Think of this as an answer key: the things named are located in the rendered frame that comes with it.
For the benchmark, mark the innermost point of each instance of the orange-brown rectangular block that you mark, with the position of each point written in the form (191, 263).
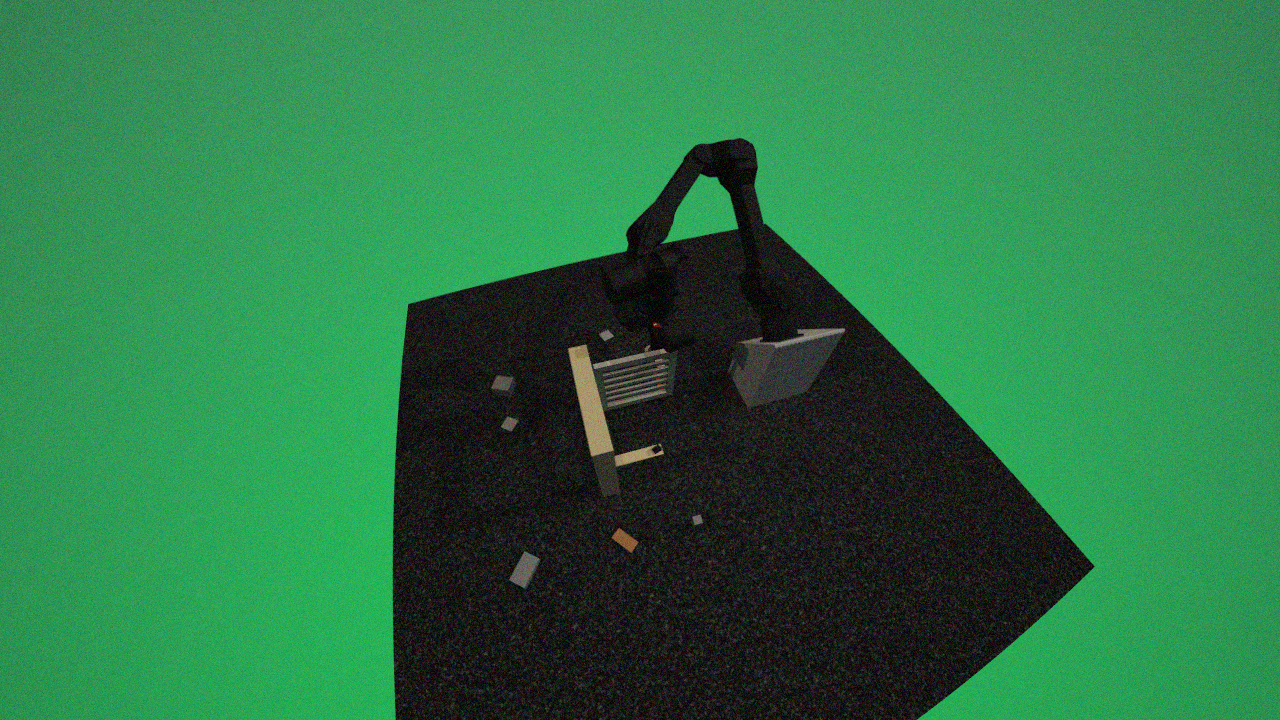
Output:
(624, 540)

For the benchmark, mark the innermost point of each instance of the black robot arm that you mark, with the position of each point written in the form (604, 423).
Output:
(763, 283)

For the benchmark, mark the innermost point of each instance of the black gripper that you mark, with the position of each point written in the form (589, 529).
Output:
(675, 334)

